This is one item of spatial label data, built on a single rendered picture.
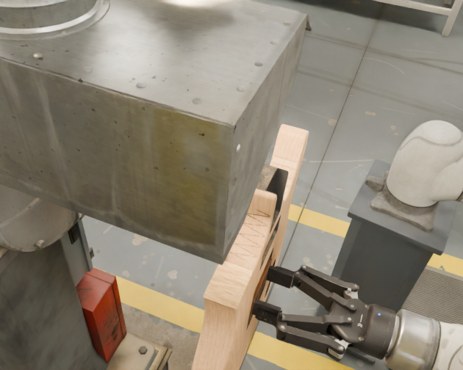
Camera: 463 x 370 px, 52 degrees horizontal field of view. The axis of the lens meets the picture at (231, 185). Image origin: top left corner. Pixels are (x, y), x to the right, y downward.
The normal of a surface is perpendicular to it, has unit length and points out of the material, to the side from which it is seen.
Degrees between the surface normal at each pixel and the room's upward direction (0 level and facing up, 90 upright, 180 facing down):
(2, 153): 90
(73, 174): 90
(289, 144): 63
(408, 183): 90
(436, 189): 91
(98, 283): 0
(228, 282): 1
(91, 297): 0
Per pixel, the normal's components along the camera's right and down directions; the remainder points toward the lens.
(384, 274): -0.49, 0.59
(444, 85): 0.06, -0.71
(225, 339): -0.31, 0.31
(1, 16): -0.11, 0.69
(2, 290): 0.93, 0.30
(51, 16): 0.55, 0.61
